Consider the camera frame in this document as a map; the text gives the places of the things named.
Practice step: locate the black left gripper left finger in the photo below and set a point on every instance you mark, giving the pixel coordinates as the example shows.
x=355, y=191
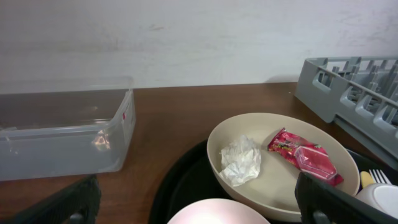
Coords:
x=77, y=203

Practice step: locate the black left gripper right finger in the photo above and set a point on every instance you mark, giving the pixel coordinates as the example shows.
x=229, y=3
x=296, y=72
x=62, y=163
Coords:
x=320, y=202

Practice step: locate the red snack wrapper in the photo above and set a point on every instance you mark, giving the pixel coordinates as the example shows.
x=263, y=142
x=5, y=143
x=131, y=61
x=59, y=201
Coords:
x=306, y=156

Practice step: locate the beige plate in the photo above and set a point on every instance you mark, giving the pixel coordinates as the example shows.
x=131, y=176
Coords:
x=272, y=192

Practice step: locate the white tissue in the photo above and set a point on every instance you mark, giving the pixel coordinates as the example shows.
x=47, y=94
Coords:
x=240, y=161

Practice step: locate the pink bowl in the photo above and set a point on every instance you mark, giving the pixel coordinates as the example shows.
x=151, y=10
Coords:
x=217, y=211

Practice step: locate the clear plastic waste bin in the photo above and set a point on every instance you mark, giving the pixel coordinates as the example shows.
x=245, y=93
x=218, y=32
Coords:
x=54, y=128

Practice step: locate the grey dishwasher rack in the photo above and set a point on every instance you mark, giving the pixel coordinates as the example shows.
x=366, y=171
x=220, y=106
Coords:
x=359, y=94

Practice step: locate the yellow plastic knife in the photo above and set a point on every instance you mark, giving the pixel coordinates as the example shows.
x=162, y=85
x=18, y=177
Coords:
x=366, y=179

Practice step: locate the white cup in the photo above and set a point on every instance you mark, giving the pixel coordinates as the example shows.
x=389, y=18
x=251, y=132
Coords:
x=383, y=197

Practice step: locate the white plastic fork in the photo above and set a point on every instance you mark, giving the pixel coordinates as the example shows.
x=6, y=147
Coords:
x=379, y=177

